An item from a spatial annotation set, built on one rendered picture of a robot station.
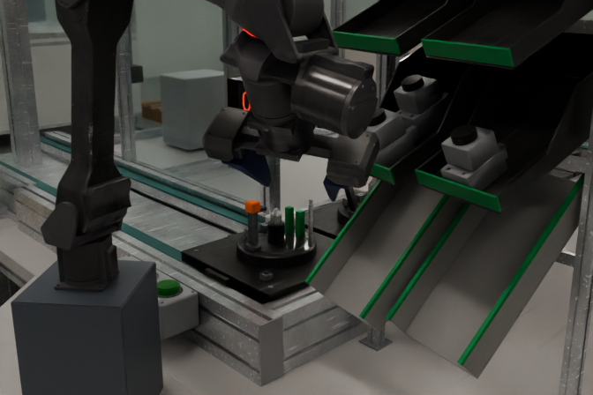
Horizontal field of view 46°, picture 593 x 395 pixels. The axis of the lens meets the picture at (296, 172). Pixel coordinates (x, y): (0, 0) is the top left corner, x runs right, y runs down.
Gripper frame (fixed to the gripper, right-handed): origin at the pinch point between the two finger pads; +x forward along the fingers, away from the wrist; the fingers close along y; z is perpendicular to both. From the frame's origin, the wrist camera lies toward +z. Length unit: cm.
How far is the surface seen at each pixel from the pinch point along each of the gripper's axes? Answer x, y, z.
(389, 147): 8.0, -6.9, 12.3
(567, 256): 16.6, -30.4, 7.5
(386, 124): 5.2, -6.3, 13.7
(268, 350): 32.7, 6.5, -9.1
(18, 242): 60, 81, 8
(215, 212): 58, 39, 26
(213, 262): 37.6, 23.4, 4.6
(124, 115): 63, 78, 50
